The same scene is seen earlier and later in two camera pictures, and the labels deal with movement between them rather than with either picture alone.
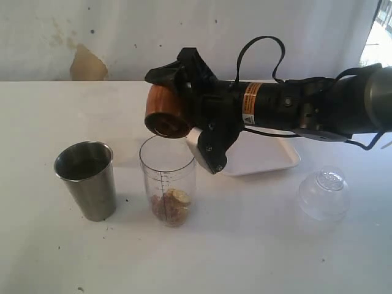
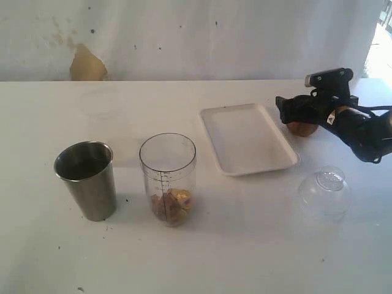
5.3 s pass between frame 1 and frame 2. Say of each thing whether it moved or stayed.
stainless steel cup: stayed
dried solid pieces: stayed
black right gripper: moved
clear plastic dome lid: stayed
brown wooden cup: moved
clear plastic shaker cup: stayed
